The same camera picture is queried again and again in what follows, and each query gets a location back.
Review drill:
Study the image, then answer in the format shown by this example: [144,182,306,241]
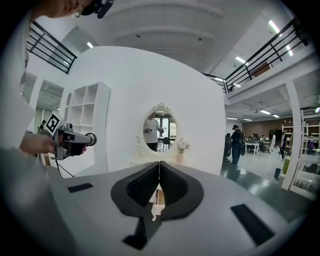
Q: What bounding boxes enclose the black head-worn camera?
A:
[81,0,115,20]

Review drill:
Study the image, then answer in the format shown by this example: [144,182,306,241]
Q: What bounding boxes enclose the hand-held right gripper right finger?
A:
[159,160,205,221]

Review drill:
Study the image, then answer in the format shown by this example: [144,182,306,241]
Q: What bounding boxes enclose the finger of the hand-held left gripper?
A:
[74,133,88,146]

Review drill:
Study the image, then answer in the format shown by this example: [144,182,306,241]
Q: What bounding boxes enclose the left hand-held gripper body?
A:
[46,113,87,161]

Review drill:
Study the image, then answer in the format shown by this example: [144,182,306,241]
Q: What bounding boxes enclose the white table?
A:
[246,141,261,156]

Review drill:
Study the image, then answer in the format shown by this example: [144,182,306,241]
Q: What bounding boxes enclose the black metal railing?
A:
[202,17,313,95]
[26,21,78,75]

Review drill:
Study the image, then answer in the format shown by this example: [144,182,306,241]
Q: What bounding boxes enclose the white cube bookcase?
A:
[64,81,111,174]

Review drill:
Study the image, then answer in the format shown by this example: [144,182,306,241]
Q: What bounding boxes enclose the cream vanity dressing table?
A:
[129,102,192,167]

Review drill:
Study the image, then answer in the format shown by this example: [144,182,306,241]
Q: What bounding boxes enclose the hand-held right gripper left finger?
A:
[110,161,160,217]

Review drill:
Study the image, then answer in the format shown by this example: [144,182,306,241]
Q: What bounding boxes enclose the person's head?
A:
[46,0,97,19]

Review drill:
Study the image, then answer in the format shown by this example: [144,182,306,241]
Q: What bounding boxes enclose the wooden large drawer white front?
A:
[152,189,166,216]

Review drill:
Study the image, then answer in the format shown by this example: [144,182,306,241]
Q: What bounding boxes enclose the white shelving rack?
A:
[294,108,320,201]

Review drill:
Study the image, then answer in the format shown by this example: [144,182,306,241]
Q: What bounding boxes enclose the oval white-framed mirror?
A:
[136,102,181,158]

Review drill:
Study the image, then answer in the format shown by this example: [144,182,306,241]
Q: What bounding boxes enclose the pink vase with flowers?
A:
[176,137,191,165]

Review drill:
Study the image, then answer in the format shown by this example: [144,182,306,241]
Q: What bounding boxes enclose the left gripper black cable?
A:
[55,158,75,178]

